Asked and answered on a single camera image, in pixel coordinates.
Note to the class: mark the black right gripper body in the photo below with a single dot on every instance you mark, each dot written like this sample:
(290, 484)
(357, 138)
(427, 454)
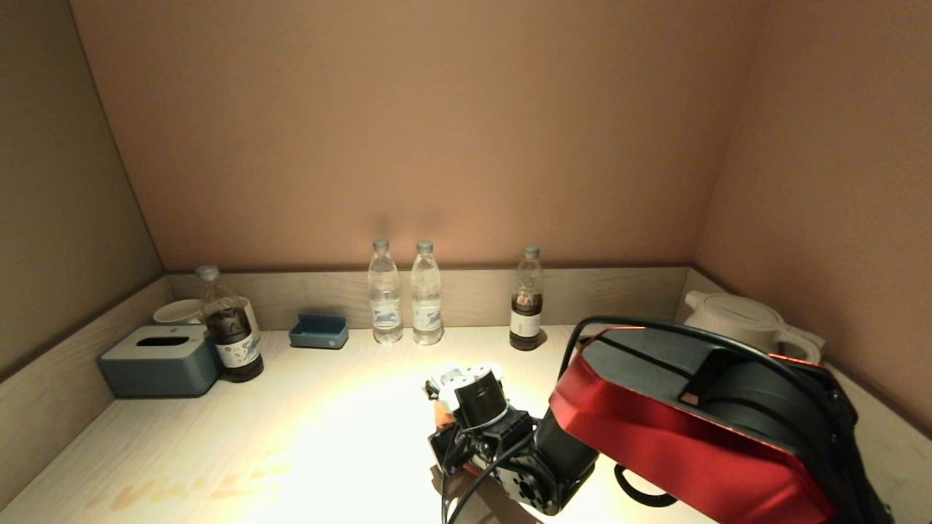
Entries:
(510, 451)

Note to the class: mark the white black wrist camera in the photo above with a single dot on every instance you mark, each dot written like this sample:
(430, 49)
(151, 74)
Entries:
(477, 397)

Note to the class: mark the white electric kettle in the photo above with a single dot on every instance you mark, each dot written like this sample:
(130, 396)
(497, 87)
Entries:
(735, 316)

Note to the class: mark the white ceramic cup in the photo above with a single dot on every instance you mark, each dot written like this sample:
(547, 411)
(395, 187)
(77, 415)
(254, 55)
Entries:
(178, 313)

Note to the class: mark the small dark drink bottle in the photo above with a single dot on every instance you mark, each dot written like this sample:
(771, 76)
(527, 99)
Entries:
(526, 319)

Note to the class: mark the clear water bottle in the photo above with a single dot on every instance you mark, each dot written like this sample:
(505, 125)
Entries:
(385, 304)
(427, 304)

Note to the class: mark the red black right robot arm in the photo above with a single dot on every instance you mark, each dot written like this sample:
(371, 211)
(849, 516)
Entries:
(692, 422)

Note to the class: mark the small blue tray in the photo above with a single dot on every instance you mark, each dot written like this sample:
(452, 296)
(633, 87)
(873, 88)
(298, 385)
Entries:
(319, 335)

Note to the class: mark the blue tissue box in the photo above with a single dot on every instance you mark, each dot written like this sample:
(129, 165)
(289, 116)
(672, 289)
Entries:
(160, 371)

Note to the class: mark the large dark drink bottle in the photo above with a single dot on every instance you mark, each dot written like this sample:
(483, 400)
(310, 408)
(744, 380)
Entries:
(233, 337)

